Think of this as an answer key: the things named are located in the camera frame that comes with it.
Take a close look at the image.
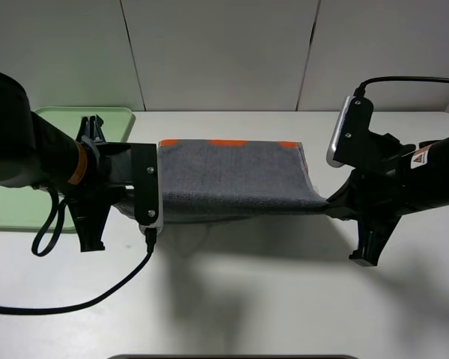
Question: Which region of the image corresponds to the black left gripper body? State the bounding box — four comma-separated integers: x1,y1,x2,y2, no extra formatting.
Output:
65,114,135,221

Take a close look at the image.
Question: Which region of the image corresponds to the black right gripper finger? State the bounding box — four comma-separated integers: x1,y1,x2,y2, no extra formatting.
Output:
349,220,399,267
324,188,355,221

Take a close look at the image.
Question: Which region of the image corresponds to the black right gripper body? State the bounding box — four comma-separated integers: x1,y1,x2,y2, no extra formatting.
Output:
336,132,419,222

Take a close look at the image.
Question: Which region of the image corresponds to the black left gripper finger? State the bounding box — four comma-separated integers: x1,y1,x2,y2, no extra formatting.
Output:
73,217,106,252

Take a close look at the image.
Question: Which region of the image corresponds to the grey towel with orange stripes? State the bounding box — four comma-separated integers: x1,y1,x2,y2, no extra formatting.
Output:
114,138,330,227

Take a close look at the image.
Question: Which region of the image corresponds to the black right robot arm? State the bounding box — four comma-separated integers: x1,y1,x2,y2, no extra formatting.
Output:
326,132,449,266

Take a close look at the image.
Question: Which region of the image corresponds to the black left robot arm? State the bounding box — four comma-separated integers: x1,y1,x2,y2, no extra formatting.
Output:
0,73,131,257

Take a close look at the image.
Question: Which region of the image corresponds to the light green plastic tray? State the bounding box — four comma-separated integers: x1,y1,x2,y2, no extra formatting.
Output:
0,106,135,233

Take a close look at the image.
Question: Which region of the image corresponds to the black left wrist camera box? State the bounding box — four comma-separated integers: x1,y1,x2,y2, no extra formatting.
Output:
131,144,163,236

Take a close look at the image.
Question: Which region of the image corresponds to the silver black right camera box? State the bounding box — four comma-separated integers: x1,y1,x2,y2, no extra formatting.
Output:
326,96,373,169

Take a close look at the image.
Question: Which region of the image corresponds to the black right camera cable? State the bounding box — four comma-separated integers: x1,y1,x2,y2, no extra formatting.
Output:
352,76,449,100

